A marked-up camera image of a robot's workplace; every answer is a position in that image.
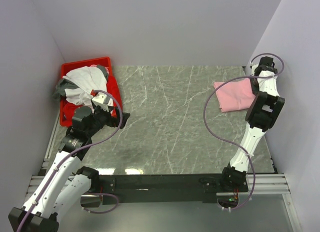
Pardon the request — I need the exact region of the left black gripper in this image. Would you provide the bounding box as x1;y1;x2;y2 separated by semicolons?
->
86;104;130;137

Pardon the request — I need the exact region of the pink t-shirt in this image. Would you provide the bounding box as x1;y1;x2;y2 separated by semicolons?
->
216;78;255;112

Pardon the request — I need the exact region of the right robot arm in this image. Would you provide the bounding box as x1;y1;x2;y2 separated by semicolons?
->
219;53;285;192

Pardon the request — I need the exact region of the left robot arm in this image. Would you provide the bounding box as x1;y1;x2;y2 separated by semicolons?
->
8;106;130;231

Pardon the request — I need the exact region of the red plastic bin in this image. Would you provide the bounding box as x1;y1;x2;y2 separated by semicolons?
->
59;56;123;129

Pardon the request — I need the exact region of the white t-shirt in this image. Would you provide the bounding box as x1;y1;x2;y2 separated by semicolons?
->
62;65;109;108

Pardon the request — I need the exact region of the grey t-shirt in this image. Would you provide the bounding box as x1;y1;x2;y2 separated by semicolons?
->
51;64;111;101

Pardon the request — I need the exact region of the black base beam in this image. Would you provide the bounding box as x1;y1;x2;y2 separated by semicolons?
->
86;173;249;203

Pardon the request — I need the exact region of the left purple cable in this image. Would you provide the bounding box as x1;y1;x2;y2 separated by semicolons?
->
15;89;124;232

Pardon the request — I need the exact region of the purple cable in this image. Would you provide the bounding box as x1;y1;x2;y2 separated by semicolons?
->
202;52;286;211
15;89;124;232

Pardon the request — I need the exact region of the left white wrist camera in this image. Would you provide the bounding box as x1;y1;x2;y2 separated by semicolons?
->
91;90;114;112

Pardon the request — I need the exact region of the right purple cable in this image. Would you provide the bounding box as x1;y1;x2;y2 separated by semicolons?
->
202;52;286;211

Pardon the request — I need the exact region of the aluminium frame rail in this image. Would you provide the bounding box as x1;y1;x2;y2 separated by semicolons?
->
25;116;302;231

